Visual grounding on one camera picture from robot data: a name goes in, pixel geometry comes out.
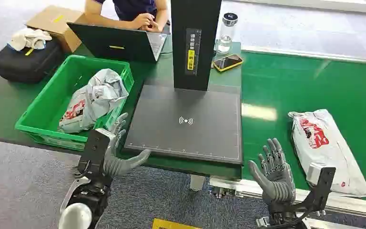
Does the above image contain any person's left hand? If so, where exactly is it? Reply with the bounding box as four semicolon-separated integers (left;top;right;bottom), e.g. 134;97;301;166
140;19;164;32

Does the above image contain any person's right hand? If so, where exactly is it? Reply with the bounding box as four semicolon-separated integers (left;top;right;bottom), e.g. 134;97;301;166
132;13;156;30

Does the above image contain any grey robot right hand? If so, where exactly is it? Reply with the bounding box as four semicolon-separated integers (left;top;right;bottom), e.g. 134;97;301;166
247;138;296;205

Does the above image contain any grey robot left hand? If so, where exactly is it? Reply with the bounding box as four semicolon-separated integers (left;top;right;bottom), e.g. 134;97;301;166
102;113;152;177

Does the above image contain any grey parcel bag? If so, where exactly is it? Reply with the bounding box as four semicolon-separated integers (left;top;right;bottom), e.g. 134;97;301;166
288;109;366;198
59;68;129;134

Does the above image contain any person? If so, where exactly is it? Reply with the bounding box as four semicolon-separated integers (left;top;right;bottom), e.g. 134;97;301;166
84;0;168;32

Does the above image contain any black laptop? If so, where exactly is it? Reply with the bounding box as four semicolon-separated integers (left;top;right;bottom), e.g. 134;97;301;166
67;22;168;63

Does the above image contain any clear water bottle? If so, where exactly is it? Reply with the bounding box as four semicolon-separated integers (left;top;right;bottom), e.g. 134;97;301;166
217;12;239;54

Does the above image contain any crumpled grey parcel bag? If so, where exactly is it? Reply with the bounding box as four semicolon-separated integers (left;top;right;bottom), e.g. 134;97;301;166
59;68;129;134

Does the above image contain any white table leg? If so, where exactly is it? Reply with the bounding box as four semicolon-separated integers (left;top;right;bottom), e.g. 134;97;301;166
189;175;206;192

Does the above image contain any smartphone in yellow case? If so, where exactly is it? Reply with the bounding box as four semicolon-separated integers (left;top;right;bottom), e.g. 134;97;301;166
212;53;244;73

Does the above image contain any brown cardboard box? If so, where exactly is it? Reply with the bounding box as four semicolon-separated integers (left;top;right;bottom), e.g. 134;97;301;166
25;4;91;54

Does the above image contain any green plastic crate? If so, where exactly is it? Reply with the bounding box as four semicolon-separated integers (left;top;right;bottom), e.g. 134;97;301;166
14;54;135;152

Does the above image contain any green conveyor belt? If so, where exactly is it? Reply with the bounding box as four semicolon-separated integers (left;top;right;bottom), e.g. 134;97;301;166
240;50;366;204

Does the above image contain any white cloth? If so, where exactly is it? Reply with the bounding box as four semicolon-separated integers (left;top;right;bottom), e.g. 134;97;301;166
8;27;53;52

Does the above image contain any black carrying case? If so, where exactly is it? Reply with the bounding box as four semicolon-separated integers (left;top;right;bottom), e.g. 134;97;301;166
0;39;64;84

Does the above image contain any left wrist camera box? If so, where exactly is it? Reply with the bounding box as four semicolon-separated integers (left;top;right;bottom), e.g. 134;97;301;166
77;128;118;178

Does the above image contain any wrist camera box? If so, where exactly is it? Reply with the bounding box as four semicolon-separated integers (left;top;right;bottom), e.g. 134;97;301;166
77;128;118;178
285;163;337;216

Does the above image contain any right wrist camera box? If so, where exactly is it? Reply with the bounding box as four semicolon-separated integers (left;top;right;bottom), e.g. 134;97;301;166
285;163;337;216

